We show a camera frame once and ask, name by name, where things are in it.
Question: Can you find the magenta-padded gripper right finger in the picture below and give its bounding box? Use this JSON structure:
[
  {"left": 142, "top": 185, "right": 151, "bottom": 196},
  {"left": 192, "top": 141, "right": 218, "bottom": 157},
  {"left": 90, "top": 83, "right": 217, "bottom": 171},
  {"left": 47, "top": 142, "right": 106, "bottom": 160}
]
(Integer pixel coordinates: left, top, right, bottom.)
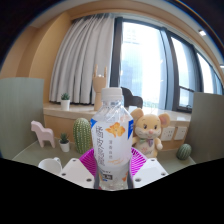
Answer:
[{"left": 129, "top": 147, "right": 169, "bottom": 190}]

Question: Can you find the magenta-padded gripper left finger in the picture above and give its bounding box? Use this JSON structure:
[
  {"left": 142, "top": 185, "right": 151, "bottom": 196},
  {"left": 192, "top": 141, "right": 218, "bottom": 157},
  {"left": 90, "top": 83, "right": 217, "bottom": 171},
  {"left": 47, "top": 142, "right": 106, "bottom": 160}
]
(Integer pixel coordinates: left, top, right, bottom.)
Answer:
[{"left": 59, "top": 148, "right": 100, "bottom": 190}]

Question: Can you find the clear plastic water bottle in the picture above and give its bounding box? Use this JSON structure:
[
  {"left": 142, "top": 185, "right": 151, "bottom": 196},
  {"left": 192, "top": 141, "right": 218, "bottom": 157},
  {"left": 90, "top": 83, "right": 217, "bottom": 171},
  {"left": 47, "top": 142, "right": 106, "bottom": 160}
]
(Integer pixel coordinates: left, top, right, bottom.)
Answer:
[{"left": 90, "top": 87, "right": 135, "bottom": 192}]

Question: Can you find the small plant in white pot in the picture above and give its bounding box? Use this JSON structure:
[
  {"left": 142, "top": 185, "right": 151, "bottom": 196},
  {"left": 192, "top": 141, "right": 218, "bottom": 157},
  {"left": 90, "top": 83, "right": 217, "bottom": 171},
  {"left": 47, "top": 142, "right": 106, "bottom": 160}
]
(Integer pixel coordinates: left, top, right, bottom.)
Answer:
[
  {"left": 58, "top": 132, "right": 71, "bottom": 153},
  {"left": 60, "top": 92, "right": 72, "bottom": 112}
]

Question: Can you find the tall green cactus ornament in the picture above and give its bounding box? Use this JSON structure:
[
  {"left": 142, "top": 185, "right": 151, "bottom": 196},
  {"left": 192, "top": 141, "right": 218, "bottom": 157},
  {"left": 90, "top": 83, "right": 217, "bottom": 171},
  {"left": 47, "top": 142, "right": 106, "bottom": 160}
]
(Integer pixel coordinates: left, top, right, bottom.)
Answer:
[{"left": 72, "top": 117, "right": 93, "bottom": 155}]

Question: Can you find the beige plush mouse toy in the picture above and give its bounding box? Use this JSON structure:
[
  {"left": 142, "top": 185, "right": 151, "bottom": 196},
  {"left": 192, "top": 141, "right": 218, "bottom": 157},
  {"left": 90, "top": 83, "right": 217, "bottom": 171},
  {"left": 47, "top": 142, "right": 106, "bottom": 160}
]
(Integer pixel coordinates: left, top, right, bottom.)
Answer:
[{"left": 130, "top": 107, "right": 172, "bottom": 159}]

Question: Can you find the round green cactus ornament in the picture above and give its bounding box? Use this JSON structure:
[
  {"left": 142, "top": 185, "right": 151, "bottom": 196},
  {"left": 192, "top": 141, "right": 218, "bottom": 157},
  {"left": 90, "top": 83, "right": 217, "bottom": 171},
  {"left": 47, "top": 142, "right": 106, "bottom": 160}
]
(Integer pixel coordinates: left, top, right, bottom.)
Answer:
[{"left": 175, "top": 143, "right": 193, "bottom": 161}]

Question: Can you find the pink wooden horse figure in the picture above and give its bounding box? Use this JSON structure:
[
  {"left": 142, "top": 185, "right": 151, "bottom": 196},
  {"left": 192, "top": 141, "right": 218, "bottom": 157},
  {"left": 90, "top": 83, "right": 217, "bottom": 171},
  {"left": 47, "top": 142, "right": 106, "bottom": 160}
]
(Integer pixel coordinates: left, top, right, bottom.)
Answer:
[{"left": 30, "top": 120, "right": 56, "bottom": 149}]

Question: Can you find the grey-green desk partition panel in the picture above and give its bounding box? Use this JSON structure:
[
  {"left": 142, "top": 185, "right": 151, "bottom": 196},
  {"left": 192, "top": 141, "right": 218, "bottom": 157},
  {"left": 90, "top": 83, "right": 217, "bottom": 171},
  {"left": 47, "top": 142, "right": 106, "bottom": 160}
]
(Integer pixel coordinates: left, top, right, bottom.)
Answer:
[
  {"left": 184, "top": 92, "right": 224, "bottom": 164},
  {"left": 0, "top": 77, "right": 45, "bottom": 159}
]

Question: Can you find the black horse figure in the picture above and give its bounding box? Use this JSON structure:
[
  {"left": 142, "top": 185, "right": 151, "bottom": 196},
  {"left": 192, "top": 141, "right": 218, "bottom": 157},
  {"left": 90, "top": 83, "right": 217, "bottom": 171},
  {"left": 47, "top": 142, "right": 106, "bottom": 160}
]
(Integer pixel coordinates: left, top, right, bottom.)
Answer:
[{"left": 120, "top": 86, "right": 144, "bottom": 109}]

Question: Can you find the wooden hand model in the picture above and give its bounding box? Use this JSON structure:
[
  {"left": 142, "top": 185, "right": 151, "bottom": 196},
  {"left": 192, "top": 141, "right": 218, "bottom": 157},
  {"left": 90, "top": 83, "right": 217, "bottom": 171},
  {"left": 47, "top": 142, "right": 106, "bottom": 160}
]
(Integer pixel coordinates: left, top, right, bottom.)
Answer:
[{"left": 92, "top": 64, "right": 109, "bottom": 112}]

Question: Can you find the grey pleated curtain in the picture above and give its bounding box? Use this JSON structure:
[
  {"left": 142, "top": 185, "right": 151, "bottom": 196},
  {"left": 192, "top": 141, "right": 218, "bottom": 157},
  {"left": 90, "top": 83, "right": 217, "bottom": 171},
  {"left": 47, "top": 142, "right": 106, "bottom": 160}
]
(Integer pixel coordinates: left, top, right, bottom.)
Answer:
[{"left": 49, "top": 13, "right": 116, "bottom": 105}]

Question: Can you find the white wall socket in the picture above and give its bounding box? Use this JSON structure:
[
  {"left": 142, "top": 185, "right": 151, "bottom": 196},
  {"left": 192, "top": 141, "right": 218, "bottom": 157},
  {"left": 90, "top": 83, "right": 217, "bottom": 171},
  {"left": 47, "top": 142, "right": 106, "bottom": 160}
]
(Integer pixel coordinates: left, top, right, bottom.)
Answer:
[
  {"left": 173, "top": 125, "right": 189, "bottom": 141},
  {"left": 160, "top": 125, "right": 176, "bottom": 142}
]

